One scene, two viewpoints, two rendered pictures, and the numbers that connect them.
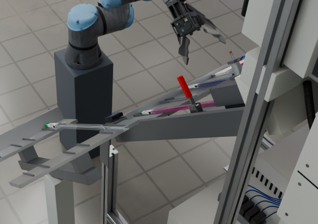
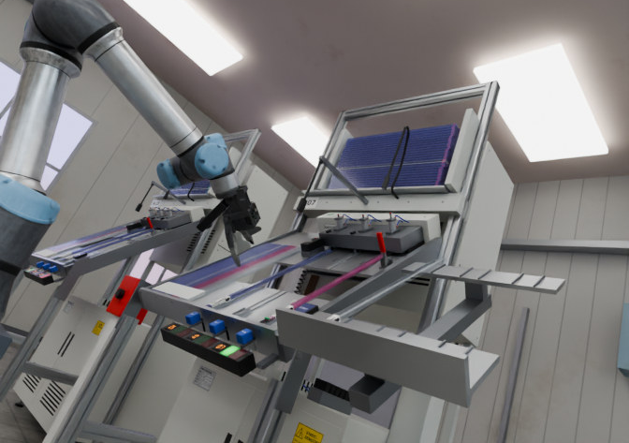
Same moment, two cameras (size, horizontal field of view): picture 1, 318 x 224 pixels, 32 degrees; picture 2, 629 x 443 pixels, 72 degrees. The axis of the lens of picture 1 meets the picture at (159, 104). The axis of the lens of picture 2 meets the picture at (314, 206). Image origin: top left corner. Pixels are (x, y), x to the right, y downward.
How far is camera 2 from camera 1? 2.15 m
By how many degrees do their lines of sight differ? 104
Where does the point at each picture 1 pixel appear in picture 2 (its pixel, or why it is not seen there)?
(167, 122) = (380, 280)
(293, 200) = (451, 296)
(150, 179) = not seen: outside the picture
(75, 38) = (23, 241)
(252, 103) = (460, 225)
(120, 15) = not seen: hidden behind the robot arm
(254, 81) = (463, 210)
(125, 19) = not seen: hidden behind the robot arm
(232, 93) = (415, 236)
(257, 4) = (459, 167)
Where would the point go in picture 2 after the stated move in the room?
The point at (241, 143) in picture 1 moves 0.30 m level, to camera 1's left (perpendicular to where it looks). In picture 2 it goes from (450, 258) to (500, 230)
